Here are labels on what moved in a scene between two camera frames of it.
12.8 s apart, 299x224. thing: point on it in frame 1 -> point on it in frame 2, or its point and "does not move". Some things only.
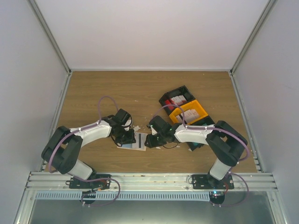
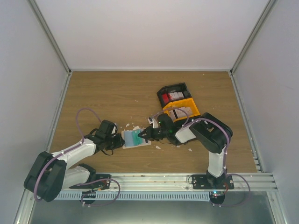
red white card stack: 177,100 -> 167,97
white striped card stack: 188,115 -> 180,112
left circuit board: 89,194 does not move
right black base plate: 205,181 does not move
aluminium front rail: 151,182 does not move
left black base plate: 75,183 does not move
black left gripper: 130,140 -> 119,143
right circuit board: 217,197 does not move
